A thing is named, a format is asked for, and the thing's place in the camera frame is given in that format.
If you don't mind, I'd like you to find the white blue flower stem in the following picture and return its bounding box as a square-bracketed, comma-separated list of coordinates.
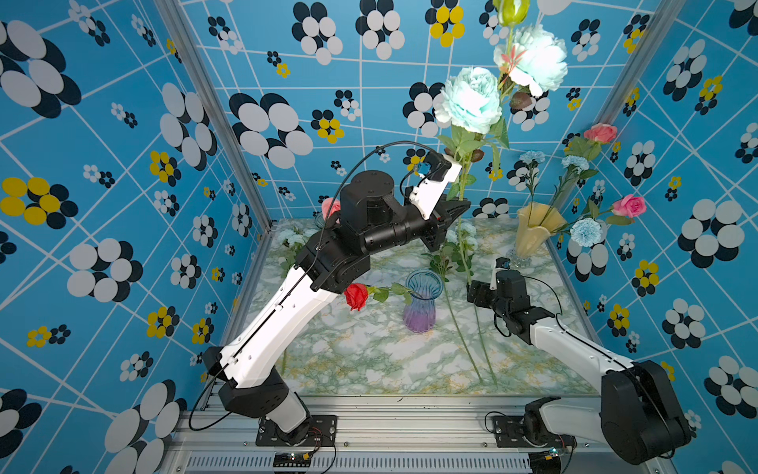
[426, 241, 484, 382]

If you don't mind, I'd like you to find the purple blue glass vase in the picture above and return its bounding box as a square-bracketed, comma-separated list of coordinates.
[403, 270, 443, 334]

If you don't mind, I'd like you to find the yellow fluted glass vase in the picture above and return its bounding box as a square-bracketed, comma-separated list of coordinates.
[514, 203, 567, 259]

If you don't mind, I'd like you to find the red rose stem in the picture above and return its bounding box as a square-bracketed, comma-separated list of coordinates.
[343, 284, 413, 311]

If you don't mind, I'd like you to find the pink rose stem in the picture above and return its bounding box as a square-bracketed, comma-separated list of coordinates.
[321, 197, 341, 221]

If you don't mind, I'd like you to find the pink and blue flower bunch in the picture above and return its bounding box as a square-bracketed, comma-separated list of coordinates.
[517, 122, 647, 249]

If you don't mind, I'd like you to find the white blue flower bunch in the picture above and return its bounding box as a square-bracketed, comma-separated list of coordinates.
[448, 220, 497, 384]

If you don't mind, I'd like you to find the clear ribbed glass vase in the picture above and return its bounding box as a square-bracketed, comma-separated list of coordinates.
[315, 211, 341, 232]

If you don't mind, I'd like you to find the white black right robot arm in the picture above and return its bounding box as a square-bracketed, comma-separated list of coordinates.
[467, 269, 692, 465]

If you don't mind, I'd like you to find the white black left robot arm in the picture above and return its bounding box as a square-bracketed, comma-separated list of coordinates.
[203, 165, 470, 446]

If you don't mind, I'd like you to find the small green circuit board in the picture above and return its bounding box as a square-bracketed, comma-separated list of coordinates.
[272, 451, 313, 472]

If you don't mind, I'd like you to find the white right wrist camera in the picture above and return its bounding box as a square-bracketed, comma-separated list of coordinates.
[491, 257, 511, 288]

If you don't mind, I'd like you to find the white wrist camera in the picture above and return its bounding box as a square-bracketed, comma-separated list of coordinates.
[491, 257, 511, 288]
[407, 151, 462, 220]

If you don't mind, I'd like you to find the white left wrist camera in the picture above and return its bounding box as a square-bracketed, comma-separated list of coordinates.
[407, 151, 462, 220]

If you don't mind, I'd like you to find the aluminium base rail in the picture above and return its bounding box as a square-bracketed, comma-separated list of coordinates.
[160, 395, 645, 473]

